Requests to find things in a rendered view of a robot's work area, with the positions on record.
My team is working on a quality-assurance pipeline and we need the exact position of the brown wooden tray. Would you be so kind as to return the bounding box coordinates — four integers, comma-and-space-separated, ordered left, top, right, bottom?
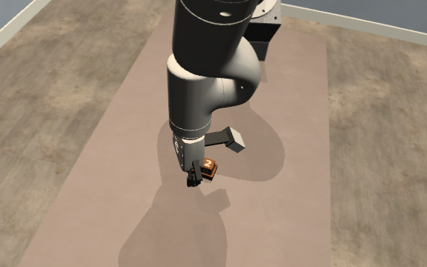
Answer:
191, 164, 217, 181

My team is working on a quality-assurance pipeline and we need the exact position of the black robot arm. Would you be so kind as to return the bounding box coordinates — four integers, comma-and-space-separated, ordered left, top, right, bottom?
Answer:
167, 0, 277, 153

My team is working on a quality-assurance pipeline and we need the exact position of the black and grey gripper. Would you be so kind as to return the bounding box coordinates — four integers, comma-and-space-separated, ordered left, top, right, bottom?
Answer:
173, 132, 206, 187

